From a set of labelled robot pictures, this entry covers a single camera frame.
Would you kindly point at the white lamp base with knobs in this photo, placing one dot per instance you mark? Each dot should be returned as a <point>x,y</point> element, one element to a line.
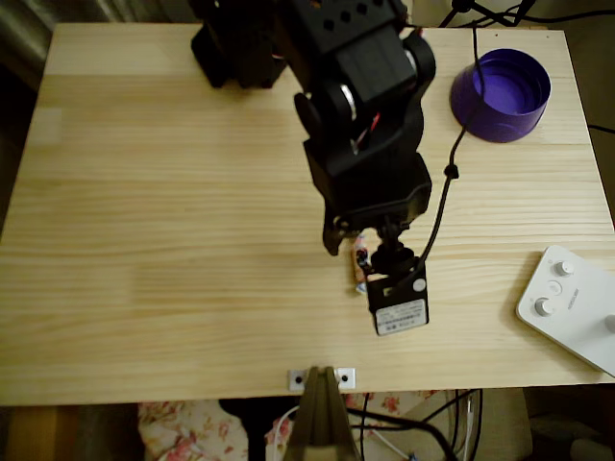
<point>576,326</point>

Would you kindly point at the black camera with white label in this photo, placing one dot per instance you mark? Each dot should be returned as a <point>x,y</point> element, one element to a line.
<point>399,317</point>

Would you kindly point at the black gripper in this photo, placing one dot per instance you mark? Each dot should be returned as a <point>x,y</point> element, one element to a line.
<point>380,194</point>

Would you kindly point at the black tripod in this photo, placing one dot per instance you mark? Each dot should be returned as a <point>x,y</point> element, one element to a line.
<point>463,5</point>

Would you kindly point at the purple bowl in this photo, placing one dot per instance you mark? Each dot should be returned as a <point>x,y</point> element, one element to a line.
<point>519,96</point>

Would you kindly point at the white metal bracket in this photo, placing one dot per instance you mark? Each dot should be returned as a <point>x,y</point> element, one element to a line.
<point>351,379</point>

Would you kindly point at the grey curtain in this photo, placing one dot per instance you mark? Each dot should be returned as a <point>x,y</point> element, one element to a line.
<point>24,38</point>

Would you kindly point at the candy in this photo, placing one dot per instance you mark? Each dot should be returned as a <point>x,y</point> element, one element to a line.
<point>360,276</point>

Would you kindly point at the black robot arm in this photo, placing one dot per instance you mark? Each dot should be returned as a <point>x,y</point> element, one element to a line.
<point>365,62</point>

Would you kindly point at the floral fabric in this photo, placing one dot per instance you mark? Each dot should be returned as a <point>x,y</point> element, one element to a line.
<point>192,432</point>

